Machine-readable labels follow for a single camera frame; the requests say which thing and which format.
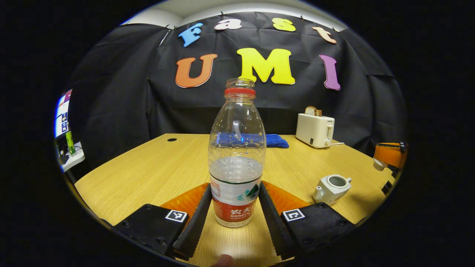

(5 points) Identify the white toaster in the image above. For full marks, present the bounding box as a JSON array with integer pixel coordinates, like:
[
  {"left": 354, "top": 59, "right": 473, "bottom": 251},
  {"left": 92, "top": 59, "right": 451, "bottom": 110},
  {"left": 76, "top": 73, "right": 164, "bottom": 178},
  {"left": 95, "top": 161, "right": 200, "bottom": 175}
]
[{"left": 296, "top": 113, "right": 335, "bottom": 149}]

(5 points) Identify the white side table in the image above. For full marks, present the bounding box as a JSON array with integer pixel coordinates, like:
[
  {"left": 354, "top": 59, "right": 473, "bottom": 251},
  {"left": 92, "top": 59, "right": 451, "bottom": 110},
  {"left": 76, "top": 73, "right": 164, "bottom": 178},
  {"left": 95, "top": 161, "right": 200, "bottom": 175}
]
[{"left": 59, "top": 141, "right": 86, "bottom": 173}]

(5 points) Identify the computer monitor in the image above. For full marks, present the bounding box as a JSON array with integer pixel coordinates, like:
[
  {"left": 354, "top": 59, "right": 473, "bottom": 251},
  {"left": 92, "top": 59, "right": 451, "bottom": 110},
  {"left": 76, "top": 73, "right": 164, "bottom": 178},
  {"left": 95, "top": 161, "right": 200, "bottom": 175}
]
[{"left": 55, "top": 89, "right": 73, "bottom": 138}]

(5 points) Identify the blue folded towel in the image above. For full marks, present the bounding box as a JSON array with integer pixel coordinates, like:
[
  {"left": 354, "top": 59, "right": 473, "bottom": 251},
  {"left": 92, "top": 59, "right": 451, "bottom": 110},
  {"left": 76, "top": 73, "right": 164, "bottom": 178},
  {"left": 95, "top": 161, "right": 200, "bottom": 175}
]
[{"left": 217, "top": 132, "right": 289, "bottom": 149}]

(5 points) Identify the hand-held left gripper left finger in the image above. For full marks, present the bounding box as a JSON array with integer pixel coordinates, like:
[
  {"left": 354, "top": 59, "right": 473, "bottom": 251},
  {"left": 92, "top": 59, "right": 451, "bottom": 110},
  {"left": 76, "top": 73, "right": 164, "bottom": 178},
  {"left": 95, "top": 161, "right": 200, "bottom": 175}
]
[{"left": 111, "top": 182, "right": 213, "bottom": 261}]

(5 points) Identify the clear plastic water bottle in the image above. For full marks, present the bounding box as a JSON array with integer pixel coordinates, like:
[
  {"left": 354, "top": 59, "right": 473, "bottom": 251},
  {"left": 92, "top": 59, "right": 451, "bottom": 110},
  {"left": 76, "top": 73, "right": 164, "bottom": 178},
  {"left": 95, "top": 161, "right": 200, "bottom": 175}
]
[{"left": 208, "top": 78, "right": 267, "bottom": 228}]

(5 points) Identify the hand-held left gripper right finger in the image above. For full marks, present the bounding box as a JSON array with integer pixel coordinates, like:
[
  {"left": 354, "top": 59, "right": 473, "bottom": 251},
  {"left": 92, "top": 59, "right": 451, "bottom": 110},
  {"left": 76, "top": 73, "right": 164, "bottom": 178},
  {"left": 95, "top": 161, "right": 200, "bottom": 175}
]
[{"left": 259, "top": 181, "right": 358, "bottom": 261}]

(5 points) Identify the white ceramic teacup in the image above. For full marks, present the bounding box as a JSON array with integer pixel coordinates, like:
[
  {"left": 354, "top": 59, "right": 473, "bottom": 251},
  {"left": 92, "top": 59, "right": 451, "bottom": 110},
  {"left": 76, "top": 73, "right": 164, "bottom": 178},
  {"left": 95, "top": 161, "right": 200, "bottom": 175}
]
[{"left": 313, "top": 175, "right": 352, "bottom": 206}]

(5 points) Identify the green bottle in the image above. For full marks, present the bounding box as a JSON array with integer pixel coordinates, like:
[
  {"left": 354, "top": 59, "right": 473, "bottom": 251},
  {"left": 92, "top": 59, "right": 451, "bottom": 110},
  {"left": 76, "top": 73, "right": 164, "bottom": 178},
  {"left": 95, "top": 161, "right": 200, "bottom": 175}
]
[{"left": 65, "top": 130, "right": 76, "bottom": 156}]

